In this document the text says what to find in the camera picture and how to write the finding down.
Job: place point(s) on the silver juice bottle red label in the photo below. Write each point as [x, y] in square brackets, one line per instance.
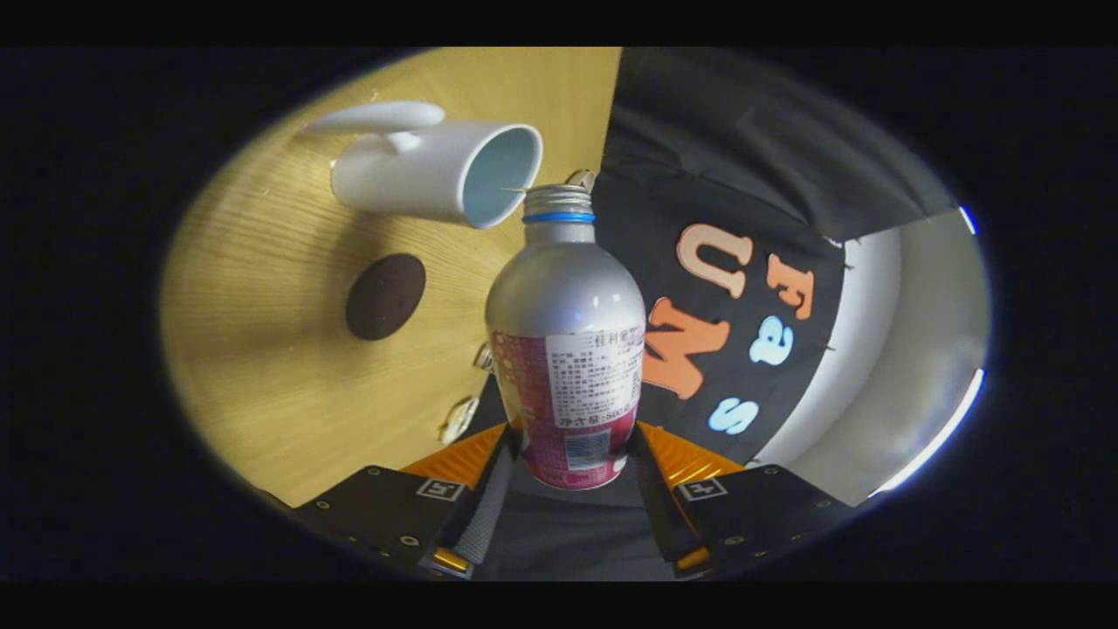
[566, 314]

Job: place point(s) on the white divided tray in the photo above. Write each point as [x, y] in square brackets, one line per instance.
[459, 420]

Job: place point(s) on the small round plate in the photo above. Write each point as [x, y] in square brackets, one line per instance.
[583, 180]

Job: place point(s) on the dark brown round coaster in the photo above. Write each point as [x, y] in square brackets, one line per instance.
[385, 297]

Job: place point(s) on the black backdrop cloth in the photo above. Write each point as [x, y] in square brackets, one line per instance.
[707, 131]

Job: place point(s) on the white ceramic cup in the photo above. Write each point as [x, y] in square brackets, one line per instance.
[410, 179]

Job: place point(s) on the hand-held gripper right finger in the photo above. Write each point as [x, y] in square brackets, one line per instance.
[657, 511]

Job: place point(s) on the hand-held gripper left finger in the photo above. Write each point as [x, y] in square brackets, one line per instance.
[485, 511]

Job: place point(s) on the wooden table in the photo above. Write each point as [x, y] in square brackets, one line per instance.
[279, 384]

